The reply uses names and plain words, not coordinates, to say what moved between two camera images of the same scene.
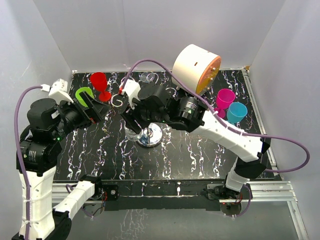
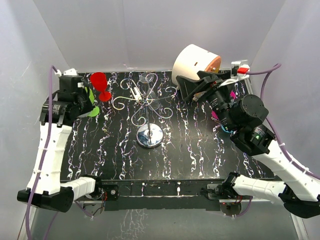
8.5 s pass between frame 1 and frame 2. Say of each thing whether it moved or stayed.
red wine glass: stayed
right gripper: moved
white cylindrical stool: stayed
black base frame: stayed
